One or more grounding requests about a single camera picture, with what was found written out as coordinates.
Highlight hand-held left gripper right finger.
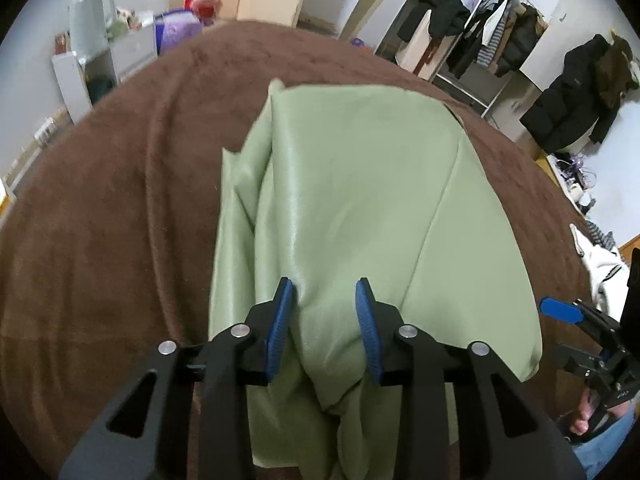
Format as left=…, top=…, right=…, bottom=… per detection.
left=354, top=277, right=586, bottom=480

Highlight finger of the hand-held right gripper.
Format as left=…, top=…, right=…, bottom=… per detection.
left=557, top=342, right=621, bottom=392
left=540, top=297, right=623, bottom=342

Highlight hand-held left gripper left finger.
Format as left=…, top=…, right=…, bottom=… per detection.
left=59, top=276, right=295, bottom=480

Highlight light green leather jacket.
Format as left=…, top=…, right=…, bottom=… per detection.
left=207, top=79, right=543, bottom=480

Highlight person's right forearm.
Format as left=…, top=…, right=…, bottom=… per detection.
left=572, top=412, right=640, bottom=480

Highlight clothes rack with garments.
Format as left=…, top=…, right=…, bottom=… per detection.
left=430, top=0, right=553, bottom=111

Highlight person's right hand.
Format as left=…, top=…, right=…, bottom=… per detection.
left=570, top=394, right=598, bottom=436

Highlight white garment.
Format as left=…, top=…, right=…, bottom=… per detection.
left=570, top=222, right=631, bottom=311

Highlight brown fleece blanket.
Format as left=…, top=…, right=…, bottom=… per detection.
left=0, top=20, right=626, bottom=480

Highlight long black hooded coat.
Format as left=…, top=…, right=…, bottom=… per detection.
left=520, top=34, right=640, bottom=153

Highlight wooden chair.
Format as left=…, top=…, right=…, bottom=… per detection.
left=400, top=10, right=437, bottom=75

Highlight white power strip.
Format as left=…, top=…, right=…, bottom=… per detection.
left=32, top=117, right=56, bottom=143

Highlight white bedside cabinet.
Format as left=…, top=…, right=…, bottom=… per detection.
left=51, top=10, right=161, bottom=125

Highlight purple shopping bag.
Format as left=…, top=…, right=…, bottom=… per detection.
left=152, top=10, right=203, bottom=56

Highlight black jacket on chair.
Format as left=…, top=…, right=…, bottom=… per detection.
left=397, top=0, right=471, bottom=38

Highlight red bag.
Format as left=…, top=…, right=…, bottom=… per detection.
left=185, top=0, right=221, bottom=21

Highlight pale green electric kettle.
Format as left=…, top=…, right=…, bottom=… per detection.
left=67, top=0, right=118, bottom=58

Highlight tangled cables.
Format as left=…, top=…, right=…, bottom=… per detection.
left=545, top=152, right=598, bottom=211

